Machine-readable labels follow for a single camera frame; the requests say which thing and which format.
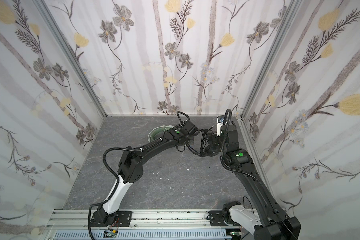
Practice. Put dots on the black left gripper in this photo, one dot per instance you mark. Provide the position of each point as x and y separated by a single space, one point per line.
196 141

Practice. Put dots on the black and blue headphones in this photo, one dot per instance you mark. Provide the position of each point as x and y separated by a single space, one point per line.
209 145

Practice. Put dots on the mint green over-ear headphones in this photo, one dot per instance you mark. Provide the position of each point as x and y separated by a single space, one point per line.
157 132

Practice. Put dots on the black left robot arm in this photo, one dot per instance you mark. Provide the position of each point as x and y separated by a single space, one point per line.
130 169

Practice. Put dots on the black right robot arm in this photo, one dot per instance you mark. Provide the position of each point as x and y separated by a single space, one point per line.
271 222

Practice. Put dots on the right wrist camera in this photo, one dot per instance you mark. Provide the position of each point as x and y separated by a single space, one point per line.
220 123

